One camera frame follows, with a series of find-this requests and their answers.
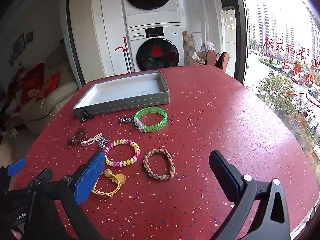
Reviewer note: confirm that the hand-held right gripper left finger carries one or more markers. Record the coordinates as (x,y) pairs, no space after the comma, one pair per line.
(90,177)

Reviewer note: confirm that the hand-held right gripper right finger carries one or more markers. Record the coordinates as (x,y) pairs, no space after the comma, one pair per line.
(225,175)

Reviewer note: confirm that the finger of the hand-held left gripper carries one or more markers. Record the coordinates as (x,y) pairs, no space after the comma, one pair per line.
(16,166)

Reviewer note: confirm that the beige hair clip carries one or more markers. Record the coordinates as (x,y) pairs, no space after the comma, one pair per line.
(91,140)

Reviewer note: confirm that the small black claw clip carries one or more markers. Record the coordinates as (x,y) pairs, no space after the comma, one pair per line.
(87,115)

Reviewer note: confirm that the green translucent bangle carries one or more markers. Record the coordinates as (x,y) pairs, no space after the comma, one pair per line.
(140,126)

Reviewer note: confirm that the grey rectangular tray box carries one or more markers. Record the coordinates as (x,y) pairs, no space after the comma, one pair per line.
(125,90)

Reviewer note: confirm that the small silver rhinestone clip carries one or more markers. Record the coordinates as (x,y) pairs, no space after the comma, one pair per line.
(103,142)
(126,119)

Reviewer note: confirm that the red printed cushion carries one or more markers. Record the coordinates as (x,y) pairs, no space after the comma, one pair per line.
(35,85)

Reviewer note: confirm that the cream sofa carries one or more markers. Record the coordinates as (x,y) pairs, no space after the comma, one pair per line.
(57,90)

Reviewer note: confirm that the brown wooden chair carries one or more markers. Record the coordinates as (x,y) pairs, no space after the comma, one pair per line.
(211,57)
(223,61)

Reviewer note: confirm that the white cloth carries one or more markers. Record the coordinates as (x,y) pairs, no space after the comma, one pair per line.
(207,46)

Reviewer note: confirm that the checkered paper bag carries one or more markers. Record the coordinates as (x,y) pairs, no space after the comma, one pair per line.
(188,47)

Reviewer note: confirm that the white front-load washing machine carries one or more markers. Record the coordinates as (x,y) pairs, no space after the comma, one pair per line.
(157,50)

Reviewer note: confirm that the white tall cabinet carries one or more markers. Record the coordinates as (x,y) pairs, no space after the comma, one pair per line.
(100,30)

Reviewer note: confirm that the wall picture frames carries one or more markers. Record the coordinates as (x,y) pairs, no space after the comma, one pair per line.
(18,45)

